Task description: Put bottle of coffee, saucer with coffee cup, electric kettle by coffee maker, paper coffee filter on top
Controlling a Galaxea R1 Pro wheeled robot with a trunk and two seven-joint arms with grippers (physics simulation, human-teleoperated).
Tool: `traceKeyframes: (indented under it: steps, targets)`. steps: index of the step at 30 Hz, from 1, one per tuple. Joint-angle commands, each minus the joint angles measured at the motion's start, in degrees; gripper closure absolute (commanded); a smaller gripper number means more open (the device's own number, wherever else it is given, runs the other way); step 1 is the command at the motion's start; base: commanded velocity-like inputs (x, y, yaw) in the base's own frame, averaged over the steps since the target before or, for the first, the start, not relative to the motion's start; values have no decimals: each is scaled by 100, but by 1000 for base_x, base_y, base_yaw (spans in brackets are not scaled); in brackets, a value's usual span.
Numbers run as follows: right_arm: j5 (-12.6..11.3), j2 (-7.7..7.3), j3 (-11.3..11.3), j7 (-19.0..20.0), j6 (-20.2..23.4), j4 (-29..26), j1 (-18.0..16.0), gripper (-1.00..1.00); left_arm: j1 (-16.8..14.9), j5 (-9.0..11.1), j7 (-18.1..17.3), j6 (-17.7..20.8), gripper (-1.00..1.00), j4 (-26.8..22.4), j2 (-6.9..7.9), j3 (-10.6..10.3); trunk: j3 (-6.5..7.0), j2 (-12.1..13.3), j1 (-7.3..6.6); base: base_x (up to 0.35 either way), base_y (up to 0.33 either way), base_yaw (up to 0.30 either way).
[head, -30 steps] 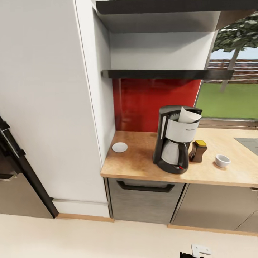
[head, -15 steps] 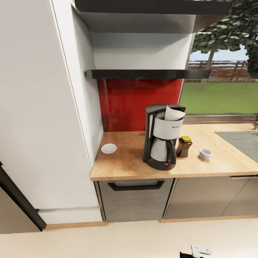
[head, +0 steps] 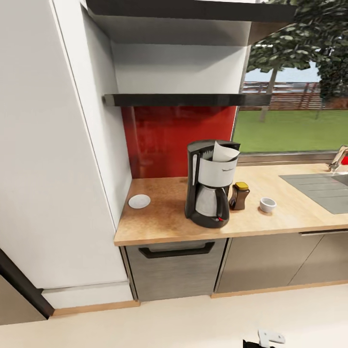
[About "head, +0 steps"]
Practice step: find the coffee cup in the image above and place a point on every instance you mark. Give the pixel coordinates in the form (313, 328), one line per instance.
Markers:
(267, 204)

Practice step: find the saucer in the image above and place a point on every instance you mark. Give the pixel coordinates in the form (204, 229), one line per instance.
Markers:
(139, 201)

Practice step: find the dishwasher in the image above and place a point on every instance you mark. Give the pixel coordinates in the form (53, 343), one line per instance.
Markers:
(176, 269)

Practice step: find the paper coffee filter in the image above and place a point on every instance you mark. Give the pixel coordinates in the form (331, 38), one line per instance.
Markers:
(223, 154)

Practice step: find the fixed window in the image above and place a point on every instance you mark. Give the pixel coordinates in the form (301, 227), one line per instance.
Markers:
(305, 67)

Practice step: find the bottle of coffee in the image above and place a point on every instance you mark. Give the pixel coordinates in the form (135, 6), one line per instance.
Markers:
(240, 191)

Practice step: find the shelf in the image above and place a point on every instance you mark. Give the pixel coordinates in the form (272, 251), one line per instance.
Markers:
(186, 99)
(197, 22)

